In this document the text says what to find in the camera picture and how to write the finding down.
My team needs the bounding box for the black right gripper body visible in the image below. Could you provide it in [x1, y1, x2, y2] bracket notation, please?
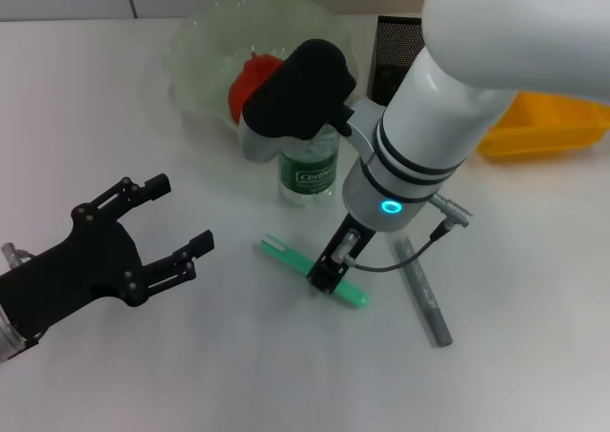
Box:
[325, 211, 379, 270]

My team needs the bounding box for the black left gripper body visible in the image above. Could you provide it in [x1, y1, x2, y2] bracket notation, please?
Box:
[0, 199, 148, 352]

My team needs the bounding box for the green pen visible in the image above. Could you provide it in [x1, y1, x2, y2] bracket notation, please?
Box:
[257, 234, 372, 311]

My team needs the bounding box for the clear green-label water bottle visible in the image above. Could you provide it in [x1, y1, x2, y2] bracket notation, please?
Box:
[277, 121, 340, 208]

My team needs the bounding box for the grey pen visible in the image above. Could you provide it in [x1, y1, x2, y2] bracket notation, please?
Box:
[388, 231, 454, 349]

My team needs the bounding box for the red-orange fruit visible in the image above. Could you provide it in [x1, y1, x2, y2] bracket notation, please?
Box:
[227, 52, 287, 123]

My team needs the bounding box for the pale green glass fruit plate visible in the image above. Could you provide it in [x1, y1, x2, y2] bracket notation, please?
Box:
[164, 0, 352, 140]

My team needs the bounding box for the black mesh pen holder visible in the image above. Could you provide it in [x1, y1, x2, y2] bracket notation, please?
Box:
[369, 14, 425, 104]

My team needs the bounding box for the yellow plastic bin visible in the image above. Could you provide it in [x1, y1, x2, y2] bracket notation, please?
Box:
[476, 91, 610, 162]

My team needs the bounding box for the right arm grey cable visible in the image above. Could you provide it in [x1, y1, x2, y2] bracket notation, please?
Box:
[345, 192, 477, 274]

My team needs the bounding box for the right wrist camera housing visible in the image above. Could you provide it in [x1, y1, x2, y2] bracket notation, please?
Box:
[237, 38, 359, 165]

